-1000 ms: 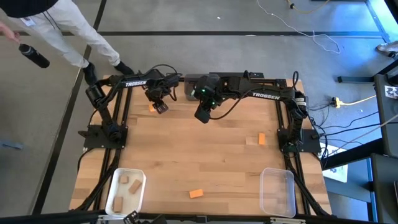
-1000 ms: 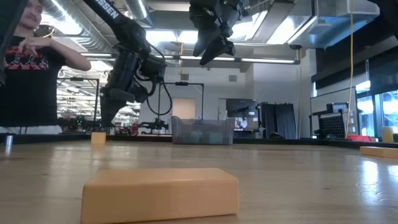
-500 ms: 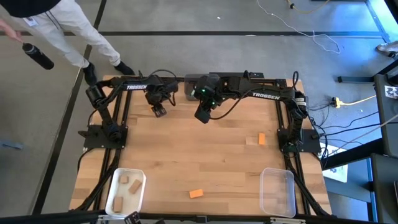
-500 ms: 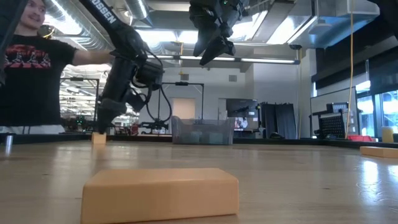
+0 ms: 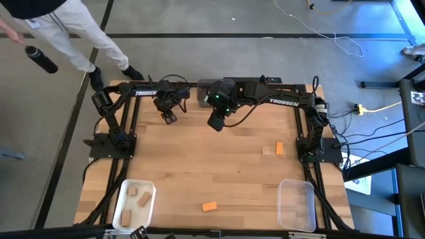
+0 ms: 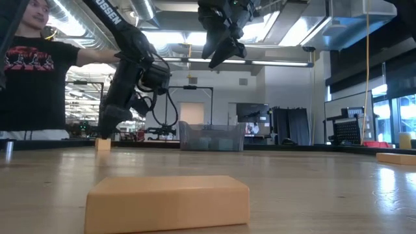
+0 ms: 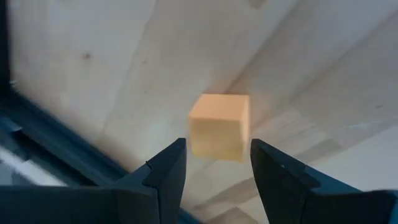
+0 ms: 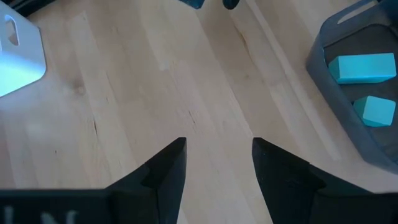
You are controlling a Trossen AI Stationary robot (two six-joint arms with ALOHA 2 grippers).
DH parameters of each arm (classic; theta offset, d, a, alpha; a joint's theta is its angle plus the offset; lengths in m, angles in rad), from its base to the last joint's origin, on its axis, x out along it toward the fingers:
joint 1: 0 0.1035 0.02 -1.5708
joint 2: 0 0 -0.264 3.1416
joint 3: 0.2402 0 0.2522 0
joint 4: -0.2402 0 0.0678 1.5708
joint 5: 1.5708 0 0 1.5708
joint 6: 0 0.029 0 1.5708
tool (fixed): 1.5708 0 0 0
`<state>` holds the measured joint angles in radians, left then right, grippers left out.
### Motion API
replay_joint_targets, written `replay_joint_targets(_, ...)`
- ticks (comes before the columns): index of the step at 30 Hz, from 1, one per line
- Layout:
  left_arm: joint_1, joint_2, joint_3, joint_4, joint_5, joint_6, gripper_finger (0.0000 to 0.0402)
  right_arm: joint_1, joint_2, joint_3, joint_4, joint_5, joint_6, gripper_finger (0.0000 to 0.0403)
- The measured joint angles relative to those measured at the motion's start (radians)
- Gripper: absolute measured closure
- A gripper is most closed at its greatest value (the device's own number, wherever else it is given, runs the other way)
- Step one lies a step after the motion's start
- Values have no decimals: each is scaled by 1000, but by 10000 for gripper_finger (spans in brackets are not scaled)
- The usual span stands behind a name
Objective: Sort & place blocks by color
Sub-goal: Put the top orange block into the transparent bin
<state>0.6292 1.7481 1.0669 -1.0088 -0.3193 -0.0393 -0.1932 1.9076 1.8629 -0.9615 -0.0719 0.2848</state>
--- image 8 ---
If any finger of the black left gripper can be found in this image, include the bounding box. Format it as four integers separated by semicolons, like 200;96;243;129
222;0;241;10
178;0;205;9

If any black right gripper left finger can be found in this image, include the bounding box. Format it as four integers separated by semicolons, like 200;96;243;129
0;137;187;224

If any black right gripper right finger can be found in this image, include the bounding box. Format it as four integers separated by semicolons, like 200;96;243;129
252;138;398;224

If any long blue block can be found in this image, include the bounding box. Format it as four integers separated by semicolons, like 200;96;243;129
328;52;397;85

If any gray plastic bin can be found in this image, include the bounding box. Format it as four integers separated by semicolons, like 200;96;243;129
306;0;398;174

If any blue cube block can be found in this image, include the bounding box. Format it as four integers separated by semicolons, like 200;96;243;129
353;95;396;128

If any white plastic bin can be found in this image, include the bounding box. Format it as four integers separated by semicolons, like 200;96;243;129
0;0;47;98

